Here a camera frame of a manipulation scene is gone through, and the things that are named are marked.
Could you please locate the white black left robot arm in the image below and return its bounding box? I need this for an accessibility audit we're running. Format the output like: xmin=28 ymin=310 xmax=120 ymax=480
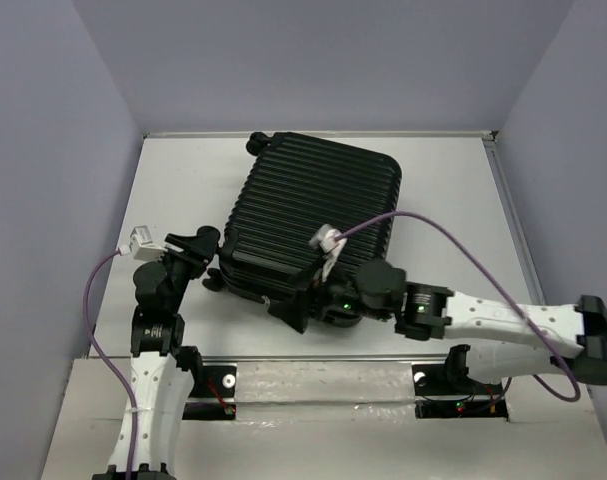
xmin=90 ymin=226 xmax=220 ymax=479

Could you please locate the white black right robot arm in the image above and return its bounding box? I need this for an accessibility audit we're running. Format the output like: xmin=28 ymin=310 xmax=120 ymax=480
xmin=268 ymin=259 xmax=607 ymax=392

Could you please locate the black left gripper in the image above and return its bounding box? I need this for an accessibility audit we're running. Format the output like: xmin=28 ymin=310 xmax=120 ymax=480
xmin=155 ymin=232 xmax=220 ymax=312

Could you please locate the black hard-shell suitcase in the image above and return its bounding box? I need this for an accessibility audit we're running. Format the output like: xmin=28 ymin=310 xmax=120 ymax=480
xmin=203 ymin=132 xmax=402 ymax=301

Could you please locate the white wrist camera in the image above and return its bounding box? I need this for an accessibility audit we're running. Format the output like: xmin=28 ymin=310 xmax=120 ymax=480
xmin=117 ymin=226 xmax=166 ymax=262
xmin=309 ymin=224 xmax=347 ymax=283

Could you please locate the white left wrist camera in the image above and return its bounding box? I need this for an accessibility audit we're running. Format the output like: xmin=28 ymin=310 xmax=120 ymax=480
xmin=117 ymin=226 xmax=166 ymax=262

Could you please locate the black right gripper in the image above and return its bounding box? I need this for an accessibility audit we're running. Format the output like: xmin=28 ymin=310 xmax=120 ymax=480
xmin=265 ymin=254 xmax=388 ymax=331

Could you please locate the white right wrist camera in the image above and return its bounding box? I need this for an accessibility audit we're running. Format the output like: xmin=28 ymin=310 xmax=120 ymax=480
xmin=309 ymin=224 xmax=347 ymax=283

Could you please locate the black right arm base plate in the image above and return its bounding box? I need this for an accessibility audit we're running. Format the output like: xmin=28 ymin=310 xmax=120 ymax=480
xmin=412 ymin=364 xmax=509 ymax=420

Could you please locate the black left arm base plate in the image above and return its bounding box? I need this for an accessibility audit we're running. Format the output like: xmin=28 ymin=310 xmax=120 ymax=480
xmin=183 ymin=364 xmax=237 ymax=421

